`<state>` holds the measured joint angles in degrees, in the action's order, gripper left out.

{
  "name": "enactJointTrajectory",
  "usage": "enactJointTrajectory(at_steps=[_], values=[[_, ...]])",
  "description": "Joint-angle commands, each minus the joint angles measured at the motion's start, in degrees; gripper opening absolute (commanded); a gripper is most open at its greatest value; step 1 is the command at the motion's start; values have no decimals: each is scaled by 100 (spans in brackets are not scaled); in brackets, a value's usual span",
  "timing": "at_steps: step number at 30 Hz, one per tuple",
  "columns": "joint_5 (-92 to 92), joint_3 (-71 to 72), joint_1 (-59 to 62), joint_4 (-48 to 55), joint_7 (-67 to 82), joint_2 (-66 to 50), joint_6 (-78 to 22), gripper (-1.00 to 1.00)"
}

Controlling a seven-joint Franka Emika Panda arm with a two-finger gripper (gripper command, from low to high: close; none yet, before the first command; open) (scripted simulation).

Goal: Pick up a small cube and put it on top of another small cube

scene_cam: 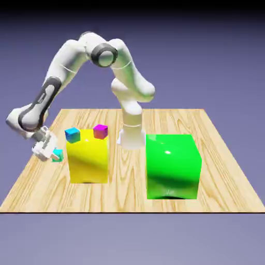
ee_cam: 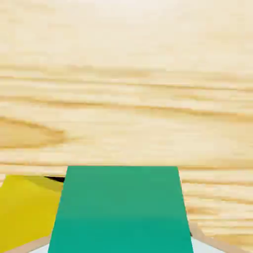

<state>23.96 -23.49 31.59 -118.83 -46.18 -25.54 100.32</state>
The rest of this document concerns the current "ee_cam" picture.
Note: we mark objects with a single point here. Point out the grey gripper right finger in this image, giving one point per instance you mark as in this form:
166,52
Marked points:
205,245

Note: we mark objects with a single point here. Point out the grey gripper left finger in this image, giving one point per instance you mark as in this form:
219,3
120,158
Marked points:
40,247

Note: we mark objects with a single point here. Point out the small green cube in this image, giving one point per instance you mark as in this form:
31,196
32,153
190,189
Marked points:
121,209

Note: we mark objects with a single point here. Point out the small yellow cube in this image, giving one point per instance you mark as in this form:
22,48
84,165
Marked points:
25,209

